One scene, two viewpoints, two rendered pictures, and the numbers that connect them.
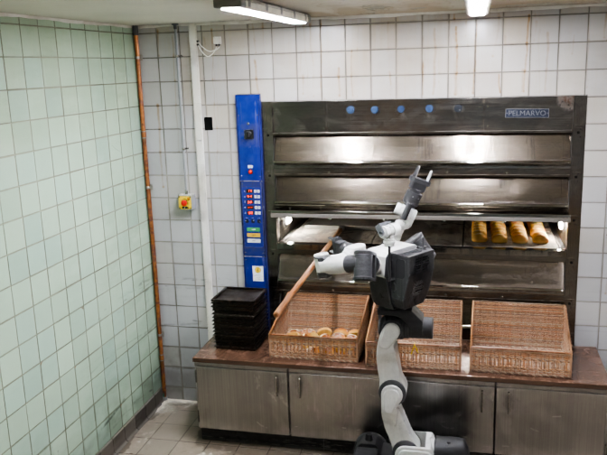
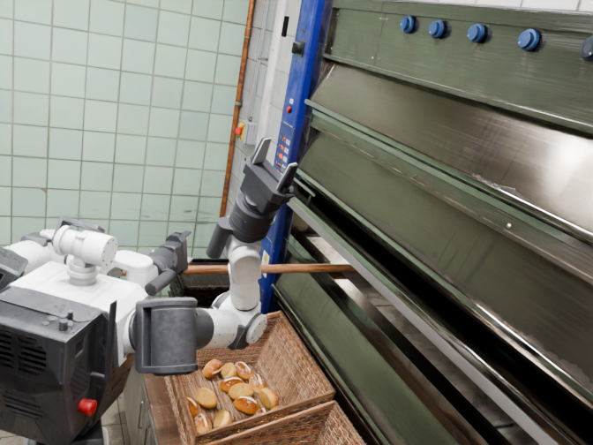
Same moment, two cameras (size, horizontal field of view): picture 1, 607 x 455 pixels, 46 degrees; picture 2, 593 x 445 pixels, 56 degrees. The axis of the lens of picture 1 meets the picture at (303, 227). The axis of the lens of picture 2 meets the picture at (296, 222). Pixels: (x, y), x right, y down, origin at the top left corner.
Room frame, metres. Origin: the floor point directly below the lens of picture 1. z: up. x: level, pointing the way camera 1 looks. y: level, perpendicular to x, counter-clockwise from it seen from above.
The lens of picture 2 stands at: (3.20, -1.51, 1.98)
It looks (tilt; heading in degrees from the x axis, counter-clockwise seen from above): 19 degrees down; 51
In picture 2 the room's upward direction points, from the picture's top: 11 degrees clockwise
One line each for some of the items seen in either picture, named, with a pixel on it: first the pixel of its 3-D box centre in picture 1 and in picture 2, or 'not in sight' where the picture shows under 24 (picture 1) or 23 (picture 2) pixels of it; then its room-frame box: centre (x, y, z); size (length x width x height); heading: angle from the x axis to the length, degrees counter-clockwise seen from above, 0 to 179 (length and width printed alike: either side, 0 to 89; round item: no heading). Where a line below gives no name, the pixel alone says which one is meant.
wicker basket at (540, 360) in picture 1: (518, 337); not in sight; (3.96, -1.25, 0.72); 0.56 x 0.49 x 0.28; 75
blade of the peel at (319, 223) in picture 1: (346, 222); not in sight; (5.09, -0.32, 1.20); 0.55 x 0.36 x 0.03; 77
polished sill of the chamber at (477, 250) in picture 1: (415, 248); (415, 364); (4.39, -0.71, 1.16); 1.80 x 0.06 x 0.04; 76
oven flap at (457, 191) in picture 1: (415, 190); (444, 239); (4.36, -0.70, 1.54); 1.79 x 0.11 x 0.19; 76
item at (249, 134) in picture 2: (186, 201); (247, 131); (4.67, 0.77, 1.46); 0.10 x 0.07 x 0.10; 76
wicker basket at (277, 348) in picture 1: (321, 325); (242, 380); (4.26, -0.09, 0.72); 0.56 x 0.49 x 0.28; 76
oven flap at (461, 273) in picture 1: (415, 271); (396, 406); (4.36, -0.70, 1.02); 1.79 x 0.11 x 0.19; 76
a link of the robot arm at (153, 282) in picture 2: not in sight; (148, 280); (3.76, -0.30, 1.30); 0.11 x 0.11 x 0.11; 36
